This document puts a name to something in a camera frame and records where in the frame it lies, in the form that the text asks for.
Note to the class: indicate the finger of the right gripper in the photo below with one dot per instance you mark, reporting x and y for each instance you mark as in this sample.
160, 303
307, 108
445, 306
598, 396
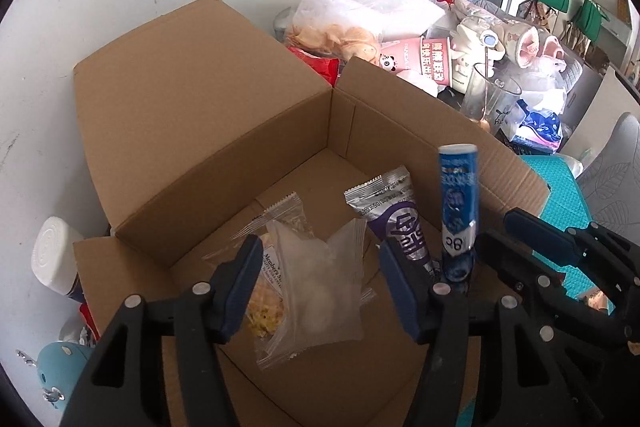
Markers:
548, 241
516, 267

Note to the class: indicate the grey leaf pattern cushion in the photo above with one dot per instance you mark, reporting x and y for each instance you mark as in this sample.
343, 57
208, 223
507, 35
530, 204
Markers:
610, 184

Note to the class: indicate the translucent bag with bun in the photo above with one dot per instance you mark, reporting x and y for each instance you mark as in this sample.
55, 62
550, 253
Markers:
323, 291

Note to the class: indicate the white lid blue canister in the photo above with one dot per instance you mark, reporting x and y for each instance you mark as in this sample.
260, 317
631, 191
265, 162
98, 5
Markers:
53, 261

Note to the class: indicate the white blue plastic bag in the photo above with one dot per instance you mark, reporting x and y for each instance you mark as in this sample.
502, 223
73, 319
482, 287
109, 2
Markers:
538, 130

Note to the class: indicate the brown cardboard box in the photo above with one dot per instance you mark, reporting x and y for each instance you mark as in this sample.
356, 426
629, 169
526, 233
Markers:
195, 123

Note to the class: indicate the blue tube snack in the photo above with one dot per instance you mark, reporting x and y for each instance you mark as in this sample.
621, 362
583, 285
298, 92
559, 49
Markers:
460, 209

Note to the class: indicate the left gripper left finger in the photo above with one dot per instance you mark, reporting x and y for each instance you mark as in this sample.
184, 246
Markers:
147, 347

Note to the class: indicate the teal bubble mailer mat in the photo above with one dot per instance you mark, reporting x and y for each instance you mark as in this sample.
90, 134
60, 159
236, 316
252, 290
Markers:
566, 208

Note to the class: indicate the purple silver snack packet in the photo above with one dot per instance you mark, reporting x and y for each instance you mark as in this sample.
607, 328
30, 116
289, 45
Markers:
388, 205

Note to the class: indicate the glass cup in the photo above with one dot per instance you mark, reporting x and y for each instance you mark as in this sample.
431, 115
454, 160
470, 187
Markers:
489, 100

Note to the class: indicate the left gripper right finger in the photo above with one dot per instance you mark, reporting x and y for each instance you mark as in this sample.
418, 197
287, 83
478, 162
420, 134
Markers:
519, 383

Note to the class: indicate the clear bag of chips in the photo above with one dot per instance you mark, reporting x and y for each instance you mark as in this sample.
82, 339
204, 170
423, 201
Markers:
358, 28

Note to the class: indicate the bread in clear packet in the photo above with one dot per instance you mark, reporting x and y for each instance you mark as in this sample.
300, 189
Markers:
265, 310

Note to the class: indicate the light blue round gadget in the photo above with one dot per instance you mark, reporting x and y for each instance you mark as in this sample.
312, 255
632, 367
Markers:
58, 366

